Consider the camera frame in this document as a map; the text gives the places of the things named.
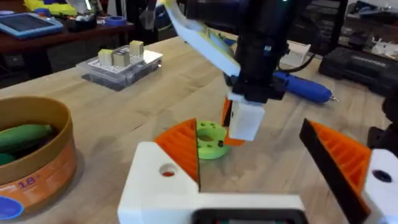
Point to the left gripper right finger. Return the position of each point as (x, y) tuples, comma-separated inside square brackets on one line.
[(348, 168)]

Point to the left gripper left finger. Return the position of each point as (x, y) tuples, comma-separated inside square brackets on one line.
[(149, 189)]

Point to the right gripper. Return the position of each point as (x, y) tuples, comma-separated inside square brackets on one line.
[(261, 56)]

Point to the small black screw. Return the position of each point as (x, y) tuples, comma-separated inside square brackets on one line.
[(220, 143)]

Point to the blue electric screwdriver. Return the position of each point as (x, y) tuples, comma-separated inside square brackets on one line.
[(303, 88)]

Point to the green disc with holes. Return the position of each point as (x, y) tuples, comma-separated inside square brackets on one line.
[(210, 140)]

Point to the right wrist flat plate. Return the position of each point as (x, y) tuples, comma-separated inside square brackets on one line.
[(205, 46)]

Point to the white plastic part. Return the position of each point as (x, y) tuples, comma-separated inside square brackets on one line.
[(297, 54)]

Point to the black tool case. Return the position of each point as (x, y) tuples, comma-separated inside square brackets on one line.
[(360, 67)]

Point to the brown tub with toys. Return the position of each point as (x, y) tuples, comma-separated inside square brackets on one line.
[(34, 155)]

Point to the clear box with blocks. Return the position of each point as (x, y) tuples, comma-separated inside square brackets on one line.
[(121, 70)]

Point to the blue round lid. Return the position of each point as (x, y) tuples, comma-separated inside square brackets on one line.
[(8, 208)]

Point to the blue tape roll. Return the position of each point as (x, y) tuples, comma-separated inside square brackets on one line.
[(115, 20)]

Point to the dark wooden side table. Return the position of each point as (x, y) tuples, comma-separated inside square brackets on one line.
[(62, 39)]

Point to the blue flat tray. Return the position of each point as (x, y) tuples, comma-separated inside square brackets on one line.
[(28, 25)]

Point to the yellow bag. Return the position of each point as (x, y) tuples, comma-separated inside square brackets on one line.
[(51, 7)]

